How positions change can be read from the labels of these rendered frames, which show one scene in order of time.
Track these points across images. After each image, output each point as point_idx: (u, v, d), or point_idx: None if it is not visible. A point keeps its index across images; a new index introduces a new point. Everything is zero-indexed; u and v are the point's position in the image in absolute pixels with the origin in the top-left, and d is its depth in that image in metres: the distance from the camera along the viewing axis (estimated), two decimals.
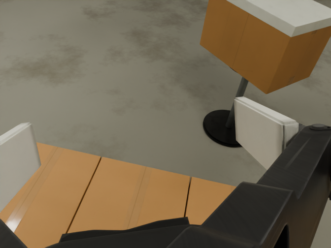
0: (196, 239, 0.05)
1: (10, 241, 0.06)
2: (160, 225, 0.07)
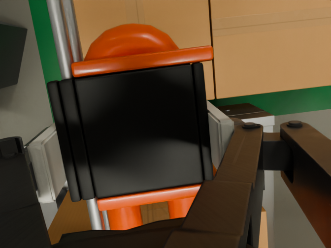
0: (185, 239, 0.05)
1: (39, 232, 0.06)
2: (160, 225, 0.07)
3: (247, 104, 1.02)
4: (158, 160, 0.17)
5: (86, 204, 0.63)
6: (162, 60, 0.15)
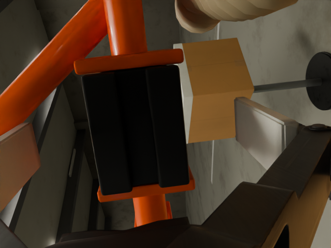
0: (196, 239, 0.05)
1: (10, 241, 0.06)
2: (160, 225, 0.07)
3: None
4: None
5: None
6: None
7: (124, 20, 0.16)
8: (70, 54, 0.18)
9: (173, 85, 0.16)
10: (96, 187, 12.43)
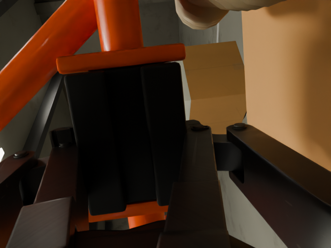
0: (177, 241, 0.05)
1: (62, 228, 0.06)
2: (160, 225, 0.07)
3: None
4: None
5: None
6: None
7: (115, 11, 0.14)
8: (54, 50, 0.16)
9: (173, 86, 0.13)
10: None
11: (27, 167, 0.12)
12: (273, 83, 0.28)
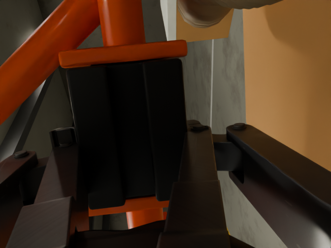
0: (177, 241, 0.05)
1: (62, 228, 0.06)
2: (160, 225, 0.07)
3: None
4: None
5: None
6: None
7: (118, 6, 0.14)
8: (56, 45, 0.16)
9: (174, 82, 0.13)
10: None
11: (27, 167, 0.12)
12: (273, 83, 0.28)
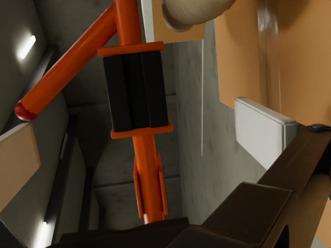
0: (196, 239, 0.05)
1: (10, 241, 0.06)
2: (160, 225, 0.07)
3: None
4: None
5: None
6: None
7: (127, 24, 0.27)
8: (92, 45, 0.29)
9: (157, 63, 0.26)
10: (89, 175, 12.29)
11: None
12: (231, 69, 0.41)
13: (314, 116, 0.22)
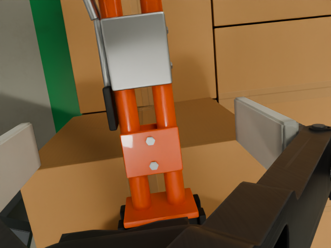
0: (196, 239, 0.05)
1: (10, 241, 0.06)
2: (160, 225, 0.07)
3: None
4: None
5: (72, 142, 0.59)
6: None
7: None
8: None
9: None
10: None
11: None
12: (217, 176, 0.49)
13: (91, 180, 0.48)
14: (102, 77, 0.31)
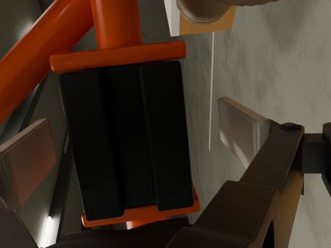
0: (191, 239, 0.05)
1: (21, 237, 0.06)
2: (160, 225, 0.07)
3: None
4: None
5: None
6: None
7: (113, 6, 0.13)
8: (49, 47, 0.15)
9: (173, 86, 0.12)
10: None
11: None
12: None
13: None
14: None
